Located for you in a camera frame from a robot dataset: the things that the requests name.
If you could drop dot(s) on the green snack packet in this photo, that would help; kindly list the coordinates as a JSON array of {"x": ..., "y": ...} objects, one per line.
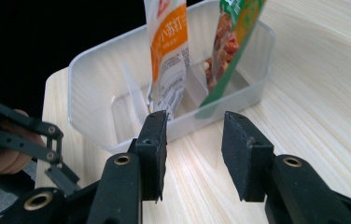
[{"x": 226, "y": 46}]

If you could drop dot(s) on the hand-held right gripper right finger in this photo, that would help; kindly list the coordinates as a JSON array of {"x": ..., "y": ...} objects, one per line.
[{"x": 246, "y": 161}]

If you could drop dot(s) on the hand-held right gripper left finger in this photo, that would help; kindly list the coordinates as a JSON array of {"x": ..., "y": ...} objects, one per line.
[{"x": 151, "y": 155}]

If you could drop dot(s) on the orange and white snack packet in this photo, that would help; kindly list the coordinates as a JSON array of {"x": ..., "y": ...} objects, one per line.
[{"x": 167, "y": 37}]

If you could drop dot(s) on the clear plastic divided container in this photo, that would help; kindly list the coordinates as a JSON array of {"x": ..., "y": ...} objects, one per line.
[{"x": 95, "y": 93}]

